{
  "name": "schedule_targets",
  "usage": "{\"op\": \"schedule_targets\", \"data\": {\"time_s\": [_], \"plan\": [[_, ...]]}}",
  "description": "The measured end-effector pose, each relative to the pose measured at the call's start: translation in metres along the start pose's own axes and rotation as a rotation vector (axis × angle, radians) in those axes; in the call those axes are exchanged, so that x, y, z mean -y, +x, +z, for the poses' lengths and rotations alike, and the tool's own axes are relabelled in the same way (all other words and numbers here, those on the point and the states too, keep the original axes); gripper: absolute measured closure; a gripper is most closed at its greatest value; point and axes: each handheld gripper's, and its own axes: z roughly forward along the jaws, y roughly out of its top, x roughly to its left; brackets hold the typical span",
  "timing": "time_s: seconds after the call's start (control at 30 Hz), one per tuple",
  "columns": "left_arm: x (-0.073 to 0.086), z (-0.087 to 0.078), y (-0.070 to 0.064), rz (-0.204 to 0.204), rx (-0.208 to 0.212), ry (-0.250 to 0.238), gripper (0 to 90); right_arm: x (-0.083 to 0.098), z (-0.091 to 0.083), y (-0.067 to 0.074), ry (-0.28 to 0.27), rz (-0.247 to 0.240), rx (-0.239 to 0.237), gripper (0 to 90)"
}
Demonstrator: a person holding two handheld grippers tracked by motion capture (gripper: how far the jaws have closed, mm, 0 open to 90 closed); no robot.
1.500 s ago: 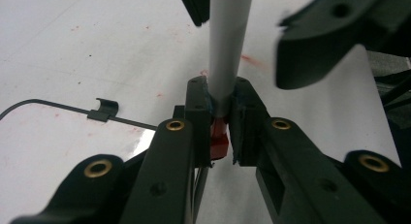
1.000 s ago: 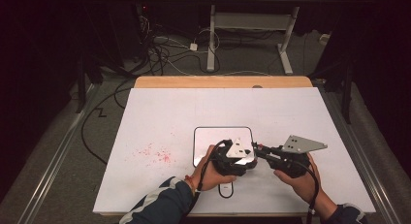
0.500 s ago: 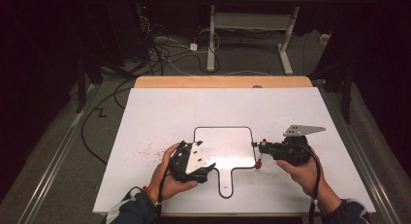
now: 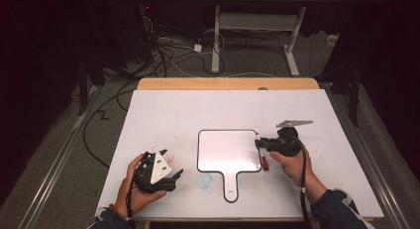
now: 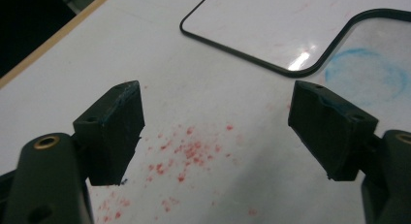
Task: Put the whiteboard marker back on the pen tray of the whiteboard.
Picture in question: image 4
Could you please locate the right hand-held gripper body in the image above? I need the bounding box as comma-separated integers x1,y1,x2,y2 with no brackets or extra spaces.
268,119,315,158

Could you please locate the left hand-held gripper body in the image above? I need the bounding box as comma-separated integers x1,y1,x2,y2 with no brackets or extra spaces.
134,150,178,194

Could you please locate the red whiteboard marker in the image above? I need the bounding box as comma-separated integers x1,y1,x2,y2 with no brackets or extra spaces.
255,131,270,172

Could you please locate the small handheld whiteboard paddle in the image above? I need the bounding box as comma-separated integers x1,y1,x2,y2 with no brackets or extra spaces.
196,128,263,204

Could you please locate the person's right hand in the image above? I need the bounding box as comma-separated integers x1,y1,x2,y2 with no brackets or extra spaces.
268,149,323,194

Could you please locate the person's left hand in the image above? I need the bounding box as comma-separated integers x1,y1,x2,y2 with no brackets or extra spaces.
115,153,167,220

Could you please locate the large white table cover sheet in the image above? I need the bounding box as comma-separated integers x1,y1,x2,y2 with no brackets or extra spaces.
94,88,385,220

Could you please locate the wooden table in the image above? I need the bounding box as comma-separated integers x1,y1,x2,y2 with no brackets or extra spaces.
132,76,376,223

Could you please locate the black stand leg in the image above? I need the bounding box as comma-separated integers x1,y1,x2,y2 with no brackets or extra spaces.
76,55,89,117

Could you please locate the white power strip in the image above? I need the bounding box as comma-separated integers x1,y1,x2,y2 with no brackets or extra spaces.
325,33,341,48

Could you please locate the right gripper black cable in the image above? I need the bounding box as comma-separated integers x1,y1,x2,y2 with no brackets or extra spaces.
288,133,311,229

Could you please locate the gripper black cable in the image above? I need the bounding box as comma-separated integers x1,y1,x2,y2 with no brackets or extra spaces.
288,133,311,229
126,152,148,229

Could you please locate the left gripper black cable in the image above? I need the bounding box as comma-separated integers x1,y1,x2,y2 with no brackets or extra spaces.
126,152,148,229

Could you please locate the long black floor cable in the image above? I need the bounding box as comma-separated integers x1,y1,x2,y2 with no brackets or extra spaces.
81,79,140,170

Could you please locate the silver metal floor rail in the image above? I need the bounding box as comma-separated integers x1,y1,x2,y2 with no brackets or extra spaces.
325,89,411,229
14,85,102,229

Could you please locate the tangle of floor cables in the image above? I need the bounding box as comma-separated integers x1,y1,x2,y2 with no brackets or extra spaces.
140,4,227,78

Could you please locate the white metal desk frame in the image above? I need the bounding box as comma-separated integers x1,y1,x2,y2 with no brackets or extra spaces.
197,0,352,77

